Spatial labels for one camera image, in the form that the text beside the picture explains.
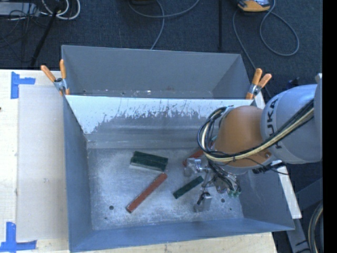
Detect grey metal bin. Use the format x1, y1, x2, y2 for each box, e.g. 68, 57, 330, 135
61, 45, 296, 253

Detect dark green flat block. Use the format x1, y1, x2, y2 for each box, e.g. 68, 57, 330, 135
133, 151, 169, 166
172, 175, 205, 200
129, 156, 167, 172

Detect red-brown flat block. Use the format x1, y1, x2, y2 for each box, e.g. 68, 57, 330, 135
125, 172, 169, 214
182, 149, 205, 167

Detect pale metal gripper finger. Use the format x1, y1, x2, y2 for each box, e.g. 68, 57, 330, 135
183, 158, 204, 178
194, 191, 213, 213

